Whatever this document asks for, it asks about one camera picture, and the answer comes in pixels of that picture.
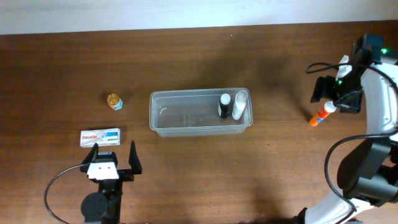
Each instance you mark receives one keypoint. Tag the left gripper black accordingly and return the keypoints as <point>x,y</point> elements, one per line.
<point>128,175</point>

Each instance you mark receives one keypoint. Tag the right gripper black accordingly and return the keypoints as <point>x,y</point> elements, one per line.
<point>323,89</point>

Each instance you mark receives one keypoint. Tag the orange tube white cap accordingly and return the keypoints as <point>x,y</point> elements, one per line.
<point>327,109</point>

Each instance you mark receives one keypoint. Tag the white translucent bottle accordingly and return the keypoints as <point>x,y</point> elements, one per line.
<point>239,104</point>

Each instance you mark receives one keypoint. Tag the black bottle white cap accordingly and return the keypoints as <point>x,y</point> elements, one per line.
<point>224,106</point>

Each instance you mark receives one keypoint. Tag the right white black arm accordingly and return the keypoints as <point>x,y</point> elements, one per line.
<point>360,170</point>

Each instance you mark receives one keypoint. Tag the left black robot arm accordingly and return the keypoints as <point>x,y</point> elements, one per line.
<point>104,205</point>

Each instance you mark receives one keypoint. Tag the clear plastic container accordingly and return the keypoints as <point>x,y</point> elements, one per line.
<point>177,113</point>

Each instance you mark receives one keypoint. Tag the white Panadol box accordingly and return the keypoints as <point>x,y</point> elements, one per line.
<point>101,137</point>

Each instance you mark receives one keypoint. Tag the gold lid small jar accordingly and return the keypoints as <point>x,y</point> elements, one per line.
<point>114,101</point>

